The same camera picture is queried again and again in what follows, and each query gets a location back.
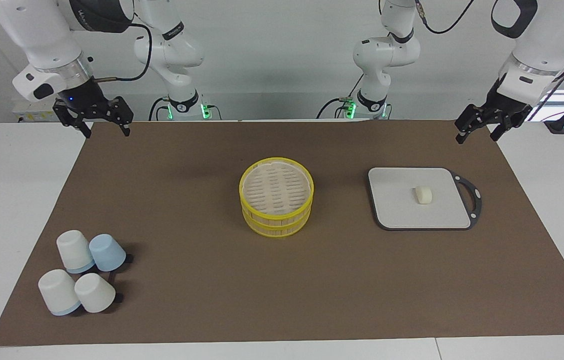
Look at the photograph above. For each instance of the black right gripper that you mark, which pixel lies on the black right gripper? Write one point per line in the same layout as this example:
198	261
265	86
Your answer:
84	100

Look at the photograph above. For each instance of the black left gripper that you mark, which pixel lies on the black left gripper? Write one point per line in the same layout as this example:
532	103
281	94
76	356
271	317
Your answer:
507	107

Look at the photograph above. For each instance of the white steamed bun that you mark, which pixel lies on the white steamed bun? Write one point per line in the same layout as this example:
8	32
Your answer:
424	195

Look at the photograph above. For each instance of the yellow bamboo steamer lid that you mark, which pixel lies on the yellow bamboo steamer lid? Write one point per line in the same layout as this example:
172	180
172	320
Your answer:
275	187

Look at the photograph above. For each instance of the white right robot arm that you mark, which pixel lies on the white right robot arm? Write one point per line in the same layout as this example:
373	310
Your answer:
46	35

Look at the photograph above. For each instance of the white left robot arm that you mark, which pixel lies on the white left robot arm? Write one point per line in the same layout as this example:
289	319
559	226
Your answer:
547	45

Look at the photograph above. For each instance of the yellow slatted bamboo steamer tier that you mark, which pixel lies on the yellow slatted bamboo steamer tier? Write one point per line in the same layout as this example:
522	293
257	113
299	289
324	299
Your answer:
276	229

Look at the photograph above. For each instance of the white box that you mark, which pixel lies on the white box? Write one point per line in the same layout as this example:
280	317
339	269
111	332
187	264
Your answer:
31	112

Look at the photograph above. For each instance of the grey cutting board black rim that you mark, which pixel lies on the grey cutting board black rim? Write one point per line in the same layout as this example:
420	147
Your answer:
407	205

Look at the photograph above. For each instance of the light blue cup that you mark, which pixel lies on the light blue cup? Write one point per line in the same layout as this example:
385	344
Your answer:
107	252

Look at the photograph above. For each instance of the white cup with blue rim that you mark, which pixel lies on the white cup with blue rim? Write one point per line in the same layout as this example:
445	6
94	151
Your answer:
57	292

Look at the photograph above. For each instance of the brown table mat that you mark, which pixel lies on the brown table mat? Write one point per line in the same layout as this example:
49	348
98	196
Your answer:
186	280

